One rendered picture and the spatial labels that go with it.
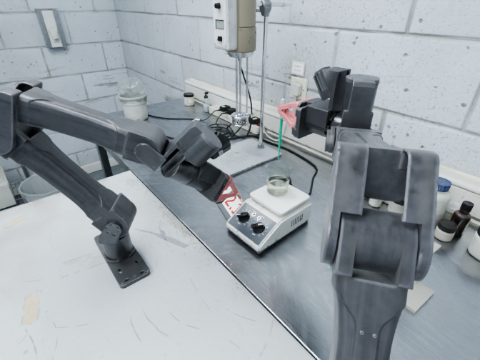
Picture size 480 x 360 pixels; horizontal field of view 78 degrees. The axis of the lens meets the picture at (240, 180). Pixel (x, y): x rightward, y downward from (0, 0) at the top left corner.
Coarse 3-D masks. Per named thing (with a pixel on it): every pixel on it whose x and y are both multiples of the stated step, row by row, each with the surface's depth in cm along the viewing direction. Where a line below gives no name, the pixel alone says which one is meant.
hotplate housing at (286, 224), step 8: (248, 200) 80; (256, 208) 77; (264, 208) 77; (296, 208) 77; (304, 208) 78; (272, 216) 74; (280, 216) 74; (288, 216) 75; (296, 216) 77; (304, 216) 80; (280, 224) 73; (288, 224) 75; (296, 224) 78; (232, 232) 78; (240, 232) 76; (272, 232) 72; (280, 232) 74; (288, 232) 77; (248, 240) 73; (264, 240) 72; (272, 240) 73; (256, 248) 71; (264, 248) 72
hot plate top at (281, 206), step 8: (256, 192) 80; (264, 192) 80; (296, 192) 80; (256, 200) 78; (264, 200) 77; (272, 200) 77; (280, 200) 77; (288, 200) 77; (296, 200) 77; (304, 200) 77; (272, 208) 74; (280, 208) 74; (288, 208) 74
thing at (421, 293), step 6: (438, 246) 57; (414, 282) 64; (420, 282) 64; (414, 288) 63; (420, 288) 63; (426, 288) 63; (408, 294) 62; (414, 294) 62; (420, 294) 62; (426, 294) 62; (432, 294) 62; (408, 300) 61; (414, 300) 61; (420, 300) 61; (426, 300) 61; (408, 306) 60; (414, 306) 59; (420, 306) 59; (414, 312) 59
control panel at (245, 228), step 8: (240, 208) 79; (248, 208) 78; (232, 216) 79; (256, 216) 76; (264, 216) 75; (232, 224) 77; (240, 224) 76; (248, 224) 76; (264, 224) 74; (272, 224) 73; (248, 232) 74; (264, 232) 72; (256, 240) 72
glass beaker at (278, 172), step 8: (280, 160) 79; (272, 168) 80; (280, 168) 80; (288, 168) 78; (272, 176) 75; (280, 176) 75; (288, 176) 76; (272, 184) 76; (280, 184) 76; (288, 184) 77; (272, 192) 78; (280, 192) 77; (288, 192) 79
